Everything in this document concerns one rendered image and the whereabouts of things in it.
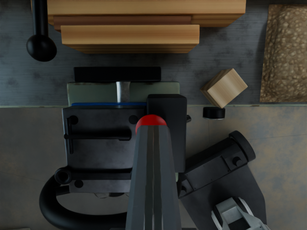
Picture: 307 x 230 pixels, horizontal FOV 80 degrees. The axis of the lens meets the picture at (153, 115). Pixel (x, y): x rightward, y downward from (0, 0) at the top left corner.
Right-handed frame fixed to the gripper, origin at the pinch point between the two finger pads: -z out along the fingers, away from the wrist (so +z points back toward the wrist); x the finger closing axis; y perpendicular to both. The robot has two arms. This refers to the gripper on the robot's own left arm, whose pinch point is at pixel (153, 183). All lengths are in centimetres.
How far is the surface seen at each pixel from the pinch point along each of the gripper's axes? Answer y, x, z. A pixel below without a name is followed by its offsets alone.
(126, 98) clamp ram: -5.0, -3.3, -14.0
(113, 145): -7.1, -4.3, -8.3
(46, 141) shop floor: -85, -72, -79
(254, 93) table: -7.9, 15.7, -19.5
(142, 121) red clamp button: -3.2, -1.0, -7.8
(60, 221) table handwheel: -22.2, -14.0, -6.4
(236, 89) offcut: -5.1, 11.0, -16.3
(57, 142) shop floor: -86, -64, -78
